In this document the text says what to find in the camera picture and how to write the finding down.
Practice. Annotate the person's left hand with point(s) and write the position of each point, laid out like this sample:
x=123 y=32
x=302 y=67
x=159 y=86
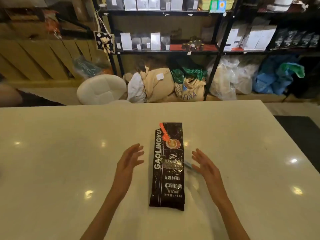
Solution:
x=127 y=169

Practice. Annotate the person's right hand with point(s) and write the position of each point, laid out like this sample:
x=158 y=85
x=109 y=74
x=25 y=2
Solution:
x=211 y=179

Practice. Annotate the light blue sealing clip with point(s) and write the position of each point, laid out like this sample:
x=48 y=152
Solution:
x=188 y=164

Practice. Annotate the black coffee bag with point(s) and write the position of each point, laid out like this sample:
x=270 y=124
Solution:
x=170 y=187

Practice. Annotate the black metal shelf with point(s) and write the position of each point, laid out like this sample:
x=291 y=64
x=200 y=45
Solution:
x=287 y=50
x=150 y=13

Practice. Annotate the person's left forearm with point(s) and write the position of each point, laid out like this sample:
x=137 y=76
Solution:
x=105 y=217

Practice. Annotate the red shelf liner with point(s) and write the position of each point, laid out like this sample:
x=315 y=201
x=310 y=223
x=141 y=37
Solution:
x=212 y=48

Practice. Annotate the orange plastic clip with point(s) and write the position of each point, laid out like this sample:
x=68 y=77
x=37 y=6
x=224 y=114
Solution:
x=165 y=135

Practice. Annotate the white cloth sack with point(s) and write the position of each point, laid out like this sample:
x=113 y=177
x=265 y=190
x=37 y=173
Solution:
x=136 y=88

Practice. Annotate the printed burlap sack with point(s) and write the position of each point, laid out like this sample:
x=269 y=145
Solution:
x=192 y=91

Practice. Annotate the clear plastic bag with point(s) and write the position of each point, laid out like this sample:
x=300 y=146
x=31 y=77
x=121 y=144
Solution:
x=246 y=79
x=222 y=84

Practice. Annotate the green plastic sack liner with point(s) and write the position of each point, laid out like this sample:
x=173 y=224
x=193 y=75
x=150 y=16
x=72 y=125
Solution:
x=178 y=74

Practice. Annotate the clear bag with teal contents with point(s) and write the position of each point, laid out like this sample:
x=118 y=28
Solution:
x=86 y=68

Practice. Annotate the blue plastic bag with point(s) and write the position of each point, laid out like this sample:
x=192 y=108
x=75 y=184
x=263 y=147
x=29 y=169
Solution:
x=267 y=79

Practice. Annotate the black tote bag with bear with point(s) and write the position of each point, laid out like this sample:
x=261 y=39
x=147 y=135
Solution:
x=103 y=42

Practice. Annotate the row of small standing pouches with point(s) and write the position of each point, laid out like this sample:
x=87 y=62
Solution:
x=155 y=41

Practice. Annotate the cluster of small glass jars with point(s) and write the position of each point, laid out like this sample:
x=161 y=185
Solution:
x=192 y=45

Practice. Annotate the green plastic bag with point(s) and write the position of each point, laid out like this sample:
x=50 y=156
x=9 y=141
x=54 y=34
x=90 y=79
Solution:
x=292 y=68

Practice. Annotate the yellow wooden panel bar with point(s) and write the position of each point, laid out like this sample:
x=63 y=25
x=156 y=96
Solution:
x=37 y=59

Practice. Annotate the white paper bag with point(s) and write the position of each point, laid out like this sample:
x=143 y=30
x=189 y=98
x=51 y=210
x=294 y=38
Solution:
x=266 y=37
x=253 y=38
x=232 y=37

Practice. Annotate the black heat sealer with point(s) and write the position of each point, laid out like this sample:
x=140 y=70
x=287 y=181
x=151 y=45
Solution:
x=77 y=34

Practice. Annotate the row of black printed bags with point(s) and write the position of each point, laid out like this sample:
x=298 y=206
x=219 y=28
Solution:
x=290 y=38

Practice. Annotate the orange snack packet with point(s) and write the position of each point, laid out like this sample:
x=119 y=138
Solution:
x=51 y=24

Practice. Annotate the row of large standing pouches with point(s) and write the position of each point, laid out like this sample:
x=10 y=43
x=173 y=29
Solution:
x=142 y=3

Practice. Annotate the green and blue sign card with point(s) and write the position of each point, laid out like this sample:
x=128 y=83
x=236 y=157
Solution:
x=218 y=6

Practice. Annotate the yellow-green tin box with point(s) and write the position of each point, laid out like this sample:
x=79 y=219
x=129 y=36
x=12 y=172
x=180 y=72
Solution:
x=230 y=3

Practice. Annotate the white electric kettle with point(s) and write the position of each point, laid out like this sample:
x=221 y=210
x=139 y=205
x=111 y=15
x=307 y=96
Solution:
x=280 y=2

